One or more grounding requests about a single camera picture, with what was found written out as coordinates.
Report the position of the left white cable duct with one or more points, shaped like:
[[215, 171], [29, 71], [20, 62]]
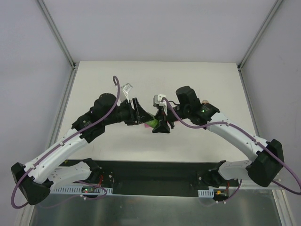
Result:
[[80, 189]]

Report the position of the green pill bottle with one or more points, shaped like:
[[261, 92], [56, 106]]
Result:
[[153, 123]]

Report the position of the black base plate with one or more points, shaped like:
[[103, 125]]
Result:
[[178, 179]]

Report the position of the aluminium frame post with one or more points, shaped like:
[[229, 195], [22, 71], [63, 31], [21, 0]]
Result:
[[56, 34], [260, 33]]

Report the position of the right aluminium frame post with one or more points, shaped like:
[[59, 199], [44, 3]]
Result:
[[260, 33]]

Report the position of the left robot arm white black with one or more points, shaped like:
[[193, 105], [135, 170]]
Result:
[[38, 177]]

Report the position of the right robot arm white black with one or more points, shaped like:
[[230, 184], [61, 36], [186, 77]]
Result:
[[262, 164]]

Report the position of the left aluminium frame post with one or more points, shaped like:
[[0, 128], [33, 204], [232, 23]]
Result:
[[56, 34]]

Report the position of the white cable duct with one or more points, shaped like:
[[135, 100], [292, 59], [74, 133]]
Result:
[[206, 193], [80, 189]]

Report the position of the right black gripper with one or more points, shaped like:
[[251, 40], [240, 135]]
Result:
[[162, 117]]

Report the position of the right white cable duct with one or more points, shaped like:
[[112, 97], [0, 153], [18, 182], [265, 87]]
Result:
[[206, 193]]

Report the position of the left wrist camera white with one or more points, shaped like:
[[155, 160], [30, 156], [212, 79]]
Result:
[[124, 92]]

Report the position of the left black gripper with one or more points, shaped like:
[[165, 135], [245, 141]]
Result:
[[132, 113]]

